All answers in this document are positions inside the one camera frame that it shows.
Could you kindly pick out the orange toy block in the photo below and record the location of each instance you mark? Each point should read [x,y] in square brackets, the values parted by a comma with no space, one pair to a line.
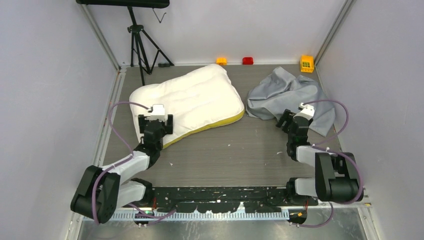
[221,61]

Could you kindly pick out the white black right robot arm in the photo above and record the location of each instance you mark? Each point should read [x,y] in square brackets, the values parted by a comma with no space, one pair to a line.
[336,178]

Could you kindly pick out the black camera tripod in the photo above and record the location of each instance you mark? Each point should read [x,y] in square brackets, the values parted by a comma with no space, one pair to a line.
[137,48]

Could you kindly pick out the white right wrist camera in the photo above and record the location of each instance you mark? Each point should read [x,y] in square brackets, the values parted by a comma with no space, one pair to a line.
[307,111]

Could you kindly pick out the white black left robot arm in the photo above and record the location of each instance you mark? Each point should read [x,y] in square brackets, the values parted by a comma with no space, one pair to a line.
[103,189]

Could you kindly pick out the red toy block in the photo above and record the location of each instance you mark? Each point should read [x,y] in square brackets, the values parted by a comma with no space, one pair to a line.
[248,60]

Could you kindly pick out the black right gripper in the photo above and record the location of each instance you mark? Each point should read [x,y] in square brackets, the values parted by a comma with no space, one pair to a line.
[283,118]

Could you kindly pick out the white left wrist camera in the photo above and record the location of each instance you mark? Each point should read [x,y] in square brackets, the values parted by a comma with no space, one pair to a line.
[156,113]

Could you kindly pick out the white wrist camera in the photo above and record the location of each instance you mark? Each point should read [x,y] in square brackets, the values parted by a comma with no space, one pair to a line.
[307,111]
[156,113]

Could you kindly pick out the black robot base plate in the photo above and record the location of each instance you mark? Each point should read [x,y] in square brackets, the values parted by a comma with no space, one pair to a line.
[254,199]

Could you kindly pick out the white yellow pillow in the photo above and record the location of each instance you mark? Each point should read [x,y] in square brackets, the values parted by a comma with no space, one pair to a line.
[199,100]

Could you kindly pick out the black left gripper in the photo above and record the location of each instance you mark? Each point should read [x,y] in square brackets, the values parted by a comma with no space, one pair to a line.
[167,129]

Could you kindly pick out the grey pillowcase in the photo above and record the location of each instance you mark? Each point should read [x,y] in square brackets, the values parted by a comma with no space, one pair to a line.
[282,90]

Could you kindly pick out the black overhead panel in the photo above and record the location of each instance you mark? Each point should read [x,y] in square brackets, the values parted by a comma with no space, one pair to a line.
[158,4]

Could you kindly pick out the yellow window toy block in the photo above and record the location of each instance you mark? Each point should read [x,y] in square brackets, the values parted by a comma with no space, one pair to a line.
[307,64]

